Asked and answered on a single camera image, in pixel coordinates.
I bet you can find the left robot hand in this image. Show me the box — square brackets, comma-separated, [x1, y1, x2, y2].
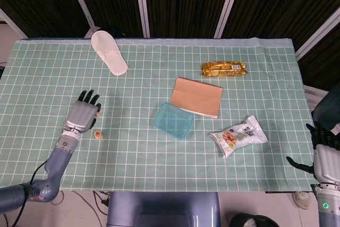
[61, 89, 103, 134]

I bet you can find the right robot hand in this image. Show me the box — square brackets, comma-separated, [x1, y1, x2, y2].
[286, 122, 340, 185]

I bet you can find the green grid tablecloth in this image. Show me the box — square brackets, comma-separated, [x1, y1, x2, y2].
[0, 37, 314, 192]

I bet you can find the white shoe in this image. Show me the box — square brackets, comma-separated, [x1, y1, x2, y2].
[292, 191, 311, 210]

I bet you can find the dark teal chair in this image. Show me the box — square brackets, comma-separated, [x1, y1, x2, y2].
[311, 81, 340, 131]

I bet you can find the white disposable slipper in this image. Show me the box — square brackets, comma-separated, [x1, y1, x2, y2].
[91, 30, 129, 77]

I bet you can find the clear container with blue rim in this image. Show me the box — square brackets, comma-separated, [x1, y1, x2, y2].
[152, 101, 195, 140]

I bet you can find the white snack bag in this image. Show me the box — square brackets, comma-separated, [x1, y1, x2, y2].
[209, 115, 268, 159]

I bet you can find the black trash bin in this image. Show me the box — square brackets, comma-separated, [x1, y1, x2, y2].
[229, 212, 279, 227]

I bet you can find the brown kraft spiral notebook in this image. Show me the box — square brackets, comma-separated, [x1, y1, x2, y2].
[169, 77, 223, 119]

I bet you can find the grey-blue robot torso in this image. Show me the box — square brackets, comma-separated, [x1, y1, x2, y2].
[106, 191, 222, 227]

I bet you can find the gold biscuit pack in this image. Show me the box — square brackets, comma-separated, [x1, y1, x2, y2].
[201, 61, 248, 78]

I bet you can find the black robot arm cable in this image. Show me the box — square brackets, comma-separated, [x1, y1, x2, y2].
[13, 161, 50, 227]

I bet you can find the black cable with plug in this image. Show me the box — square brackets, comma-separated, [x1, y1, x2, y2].
[92, 190, 111, 208]

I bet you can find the thin floor cable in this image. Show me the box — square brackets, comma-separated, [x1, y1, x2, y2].
[79, 191, 103, 226]

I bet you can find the white partition frame post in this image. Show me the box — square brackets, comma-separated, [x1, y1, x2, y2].
[133, 0, 151, 38]
[0, 7, 28, 38]
[214, 0, 244, 39]
[294, 7, 340, 62]
[64, 0, 100, 38]

